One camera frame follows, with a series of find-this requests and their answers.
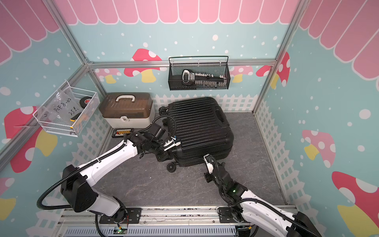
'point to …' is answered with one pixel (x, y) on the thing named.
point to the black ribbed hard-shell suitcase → (198, 127)
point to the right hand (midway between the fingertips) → (205, 163)
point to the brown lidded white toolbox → (127, 110)
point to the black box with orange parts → (120, 133)
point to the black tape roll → (84, 100)
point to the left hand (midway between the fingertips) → (168, 155)
